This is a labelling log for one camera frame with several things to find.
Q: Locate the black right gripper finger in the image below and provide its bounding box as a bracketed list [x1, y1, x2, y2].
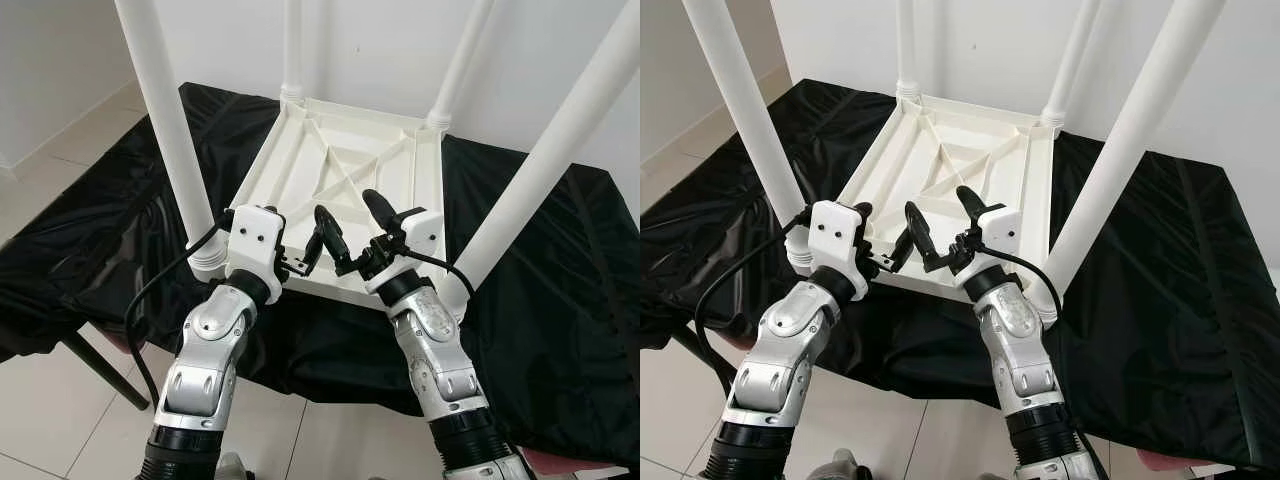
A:
[955, 185, 994, 222]
[362, 188, 404, 239]
[903, 200, 944, 274]
[314, 205, 354, 277]

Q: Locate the white plastic table top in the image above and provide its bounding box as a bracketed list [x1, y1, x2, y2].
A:
[195, 95, 473, 321]
[790, 93, 1064, 326]

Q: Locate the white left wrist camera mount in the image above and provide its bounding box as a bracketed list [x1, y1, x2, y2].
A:
[225, 205, 290, 304]
[808, 200, 872, 300]

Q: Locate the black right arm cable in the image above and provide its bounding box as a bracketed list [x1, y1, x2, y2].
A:
[985, 244, 1062, 303]
[405, 247, 477, 303]

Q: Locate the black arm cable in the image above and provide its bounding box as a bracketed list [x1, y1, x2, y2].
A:
[985, 244, 1062, 303]
[123, 225, 234, 403]
[405, 247, 477, 303]
[693, 212, 814, 403]

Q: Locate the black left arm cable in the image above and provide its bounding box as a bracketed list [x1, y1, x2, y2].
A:
[693, 212, 814, 403]
[123, 225, 234, 403]

